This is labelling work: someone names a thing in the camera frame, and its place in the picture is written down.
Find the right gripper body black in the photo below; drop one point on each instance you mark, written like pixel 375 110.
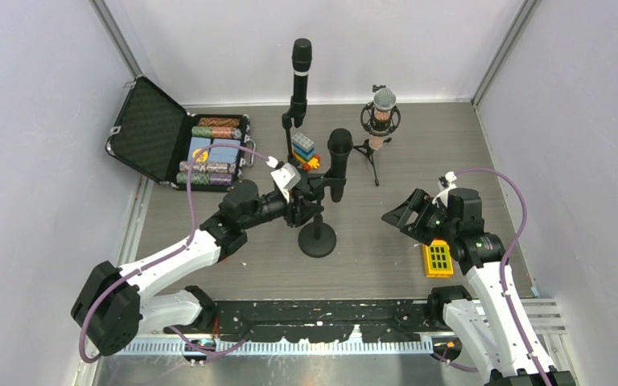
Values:
pixel 433 223

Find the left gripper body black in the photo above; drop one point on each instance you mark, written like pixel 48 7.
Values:
pixel 292 216

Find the black front microphone stand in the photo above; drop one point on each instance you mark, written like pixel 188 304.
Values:
pixel 318 239

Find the black microphone stand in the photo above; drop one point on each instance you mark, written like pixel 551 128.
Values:
pixel 293 118
pixel 318 239

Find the black handheld microphone front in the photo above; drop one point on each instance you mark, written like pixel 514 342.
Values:
pixel 340 145

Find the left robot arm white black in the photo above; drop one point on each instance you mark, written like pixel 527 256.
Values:
pixel 118 303

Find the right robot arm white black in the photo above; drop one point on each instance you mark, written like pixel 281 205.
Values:
pixel 502 342

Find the black tripod stand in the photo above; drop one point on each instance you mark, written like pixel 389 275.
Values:
pixel 368 149

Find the black rear microphone stand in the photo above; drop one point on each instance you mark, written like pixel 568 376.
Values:
pixel 293 118

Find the glitter condenser microphone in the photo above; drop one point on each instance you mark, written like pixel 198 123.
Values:
pixel 380 117

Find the black tall microphone rear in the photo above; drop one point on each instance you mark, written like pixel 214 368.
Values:
pixel 301 59

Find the yellow perforated block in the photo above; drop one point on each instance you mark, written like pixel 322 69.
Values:
pixel 436 259

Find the colourful toy brick car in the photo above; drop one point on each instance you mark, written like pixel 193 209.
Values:
pixel 303 149

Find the black poker chip case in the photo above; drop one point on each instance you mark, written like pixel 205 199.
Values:
pixel 156 136

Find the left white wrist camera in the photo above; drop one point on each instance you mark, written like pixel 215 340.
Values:
pixel 285 177

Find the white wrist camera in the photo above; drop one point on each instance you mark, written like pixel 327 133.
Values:
pixel 285 177
pixel 446 183

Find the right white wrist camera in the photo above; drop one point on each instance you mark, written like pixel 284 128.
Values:
pixel 446 183

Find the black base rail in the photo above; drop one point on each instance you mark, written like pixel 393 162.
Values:
pixel 320 321

